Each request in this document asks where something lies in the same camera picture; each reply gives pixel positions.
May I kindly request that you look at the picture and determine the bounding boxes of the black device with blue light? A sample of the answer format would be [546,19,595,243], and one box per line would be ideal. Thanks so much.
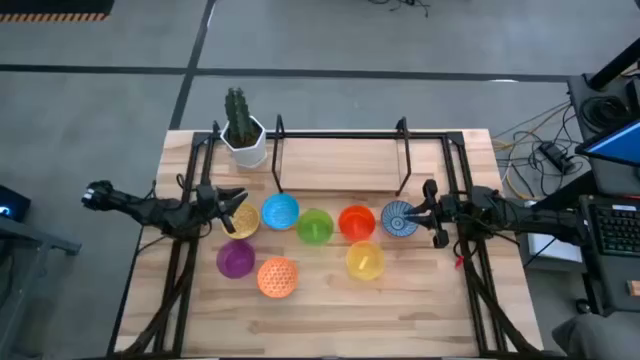
[0,184,32,224]

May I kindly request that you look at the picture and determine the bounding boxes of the green plastic bowl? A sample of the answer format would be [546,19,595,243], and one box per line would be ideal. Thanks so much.
[295,207,335,247]

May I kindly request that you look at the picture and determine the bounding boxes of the tangled floor cables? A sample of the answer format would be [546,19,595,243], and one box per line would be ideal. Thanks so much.
[492,99,584,201]

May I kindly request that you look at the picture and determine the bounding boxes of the laptop with blue screen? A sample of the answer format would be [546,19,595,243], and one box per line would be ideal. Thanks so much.
[574,118,640,168]

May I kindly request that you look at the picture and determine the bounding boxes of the white hexagonal plant pot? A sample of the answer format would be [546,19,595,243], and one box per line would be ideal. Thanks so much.
[220,115,269,170]

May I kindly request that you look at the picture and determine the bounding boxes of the blue and orange bowl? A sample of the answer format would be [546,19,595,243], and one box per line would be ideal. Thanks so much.
[260,192,301,232]

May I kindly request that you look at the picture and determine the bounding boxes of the coiled black cable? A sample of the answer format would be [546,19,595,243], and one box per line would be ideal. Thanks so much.
[579,94,632,132]

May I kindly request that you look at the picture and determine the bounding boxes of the black power adapter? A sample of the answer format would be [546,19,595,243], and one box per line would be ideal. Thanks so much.
[538,141,576,175]

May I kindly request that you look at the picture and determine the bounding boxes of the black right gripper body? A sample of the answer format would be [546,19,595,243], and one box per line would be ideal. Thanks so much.
[421,178,457,250]

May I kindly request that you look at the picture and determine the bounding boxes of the black floor cables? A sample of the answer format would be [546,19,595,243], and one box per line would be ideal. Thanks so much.
[368,0,431,18]

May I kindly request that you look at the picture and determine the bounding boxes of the blue-white and red patterned bowl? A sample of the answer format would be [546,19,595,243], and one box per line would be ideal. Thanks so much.
[380,199,420,238]

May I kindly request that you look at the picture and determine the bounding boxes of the orange and teal patterned bowl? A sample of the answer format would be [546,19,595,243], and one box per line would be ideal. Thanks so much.
[256,256,300,300]

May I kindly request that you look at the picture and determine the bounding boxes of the black workstation desk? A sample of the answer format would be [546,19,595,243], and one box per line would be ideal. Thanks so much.
[514,72,640,321]

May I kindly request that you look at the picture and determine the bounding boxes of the black pole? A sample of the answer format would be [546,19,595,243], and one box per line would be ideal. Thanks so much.
[587,37,640,91]

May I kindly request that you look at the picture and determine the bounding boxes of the black keyboard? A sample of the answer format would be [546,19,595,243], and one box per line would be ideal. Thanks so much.
[589,202,640,257]

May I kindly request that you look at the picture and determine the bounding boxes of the green cactus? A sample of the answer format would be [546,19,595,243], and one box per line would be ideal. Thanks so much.
[224,86,257,146]

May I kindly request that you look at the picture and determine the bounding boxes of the yellow translucent plastic bowl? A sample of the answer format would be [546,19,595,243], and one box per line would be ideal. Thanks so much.
[345,240,387,282]

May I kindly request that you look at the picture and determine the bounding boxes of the grey metal stand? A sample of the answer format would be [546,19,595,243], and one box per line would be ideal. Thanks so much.
[0,214,82,360]

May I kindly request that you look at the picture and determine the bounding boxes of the black metal table frame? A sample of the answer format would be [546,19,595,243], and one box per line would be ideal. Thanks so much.
[112,128,551,360]

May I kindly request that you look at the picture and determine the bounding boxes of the red-orange plastic bowl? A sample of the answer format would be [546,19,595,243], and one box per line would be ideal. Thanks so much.
[337,204,377,243]

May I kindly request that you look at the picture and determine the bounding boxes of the person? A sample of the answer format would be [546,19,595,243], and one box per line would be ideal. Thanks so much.
[551,312,640,360]

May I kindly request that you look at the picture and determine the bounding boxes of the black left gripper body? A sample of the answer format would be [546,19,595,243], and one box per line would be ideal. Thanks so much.
[194,183,238,235]

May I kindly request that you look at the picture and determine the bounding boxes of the white paper sheet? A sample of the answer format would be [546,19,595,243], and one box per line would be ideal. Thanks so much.
[527,232,586,262]

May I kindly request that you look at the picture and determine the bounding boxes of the yellow patterned bowl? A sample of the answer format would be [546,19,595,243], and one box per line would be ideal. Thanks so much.
[221,202,261,240]

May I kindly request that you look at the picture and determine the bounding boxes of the purple plastic bowl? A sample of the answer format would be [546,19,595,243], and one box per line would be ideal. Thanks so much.
[215,238,257,280]

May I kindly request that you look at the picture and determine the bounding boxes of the black hazard-striped mat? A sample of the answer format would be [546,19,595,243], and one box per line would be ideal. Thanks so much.
[0,0,115,23]

